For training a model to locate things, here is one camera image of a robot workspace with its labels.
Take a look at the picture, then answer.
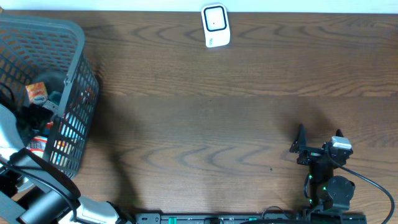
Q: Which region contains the grey plastic shopping basket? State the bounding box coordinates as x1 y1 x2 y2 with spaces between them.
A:
1 14 100 178

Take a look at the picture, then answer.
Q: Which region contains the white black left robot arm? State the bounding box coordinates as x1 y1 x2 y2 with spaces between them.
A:
1 147 136 223

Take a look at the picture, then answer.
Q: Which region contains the blue mouthwash bottle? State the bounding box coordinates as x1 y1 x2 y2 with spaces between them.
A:
42 91 62 113

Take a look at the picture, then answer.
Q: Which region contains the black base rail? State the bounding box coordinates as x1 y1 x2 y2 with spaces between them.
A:
134 212 367 224

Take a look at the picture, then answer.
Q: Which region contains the black right camera cable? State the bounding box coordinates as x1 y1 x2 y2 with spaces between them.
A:
325 144 396 224

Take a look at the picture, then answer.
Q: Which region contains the small orange carton box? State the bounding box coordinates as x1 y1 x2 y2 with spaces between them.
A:
25 82 48 106

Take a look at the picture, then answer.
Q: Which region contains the white barcode scanner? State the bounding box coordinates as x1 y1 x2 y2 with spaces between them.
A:
201 4 231 48

